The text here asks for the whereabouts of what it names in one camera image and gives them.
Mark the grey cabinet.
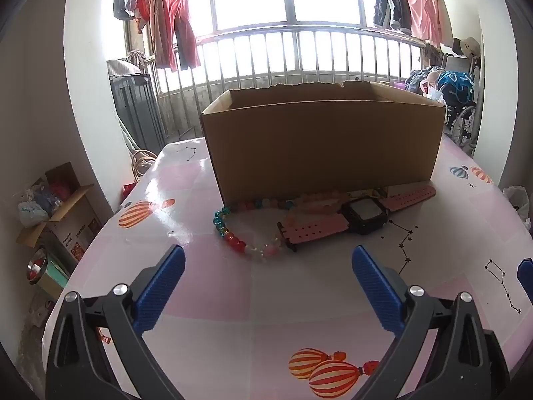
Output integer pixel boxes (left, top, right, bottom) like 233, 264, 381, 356
109, 73, 167, 156

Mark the dark hanging jacket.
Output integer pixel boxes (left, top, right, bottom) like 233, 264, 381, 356
372, 0, 413, 33

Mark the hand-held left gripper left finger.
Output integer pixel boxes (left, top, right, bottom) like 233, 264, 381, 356
45, 244, 187, 400

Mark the teal box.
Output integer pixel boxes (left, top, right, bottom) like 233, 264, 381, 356
39, 257, 70, 299

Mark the pink printed tablecloth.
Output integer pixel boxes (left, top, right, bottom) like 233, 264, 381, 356
42, 135, 533, 400

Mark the grey pillow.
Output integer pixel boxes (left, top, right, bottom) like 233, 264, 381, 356
106, 59, 145, 78

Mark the red hanging garment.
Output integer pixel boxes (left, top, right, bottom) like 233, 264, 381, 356
160, 0, 203, 71

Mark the brown cardboard box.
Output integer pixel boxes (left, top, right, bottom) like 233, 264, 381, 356
200, 80, 447, 205

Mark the colourful glass bead bracelet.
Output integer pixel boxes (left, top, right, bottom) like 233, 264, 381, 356
212, 198, 298, 262

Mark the wheelchair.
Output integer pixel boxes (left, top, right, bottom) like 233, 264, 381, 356
440, 52, 480, 151

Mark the metal pot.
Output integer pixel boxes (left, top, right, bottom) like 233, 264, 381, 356
27, 248, 49, 287

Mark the grey hanging garment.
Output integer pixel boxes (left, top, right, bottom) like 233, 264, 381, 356
113, 0, 139, 21

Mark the pink hanging shirt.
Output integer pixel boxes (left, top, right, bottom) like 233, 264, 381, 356
402, 0, 445, 48

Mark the pink and black smartwatch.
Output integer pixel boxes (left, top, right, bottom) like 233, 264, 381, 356
277, 185, 437, 253

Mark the red gift bag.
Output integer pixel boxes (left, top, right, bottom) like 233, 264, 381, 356
121, 149, 159, 204

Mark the printed cardboard carton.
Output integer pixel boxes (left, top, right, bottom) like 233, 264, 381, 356
17, 162, 103, 260

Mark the patterned white plastic bag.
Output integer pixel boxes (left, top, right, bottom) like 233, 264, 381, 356
422, 74, 444, 103

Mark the metal balcony railing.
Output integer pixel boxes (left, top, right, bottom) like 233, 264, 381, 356
146, 24, 430, 142

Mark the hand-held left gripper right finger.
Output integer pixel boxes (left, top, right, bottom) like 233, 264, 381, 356
351, 245, 511, 400

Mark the beige hanging garment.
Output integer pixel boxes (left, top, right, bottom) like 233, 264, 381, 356
147, 0, 168, 68

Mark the peach bead bracelet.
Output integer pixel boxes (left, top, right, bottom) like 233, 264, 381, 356
285, 190, 355, 228

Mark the blue bag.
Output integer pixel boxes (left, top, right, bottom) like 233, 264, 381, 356
437, 71, 476, 103

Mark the beige hat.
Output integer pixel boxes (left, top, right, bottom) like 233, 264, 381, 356
459, 36, 482, 57

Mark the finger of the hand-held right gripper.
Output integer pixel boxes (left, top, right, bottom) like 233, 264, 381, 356
517, 258, 533, 295

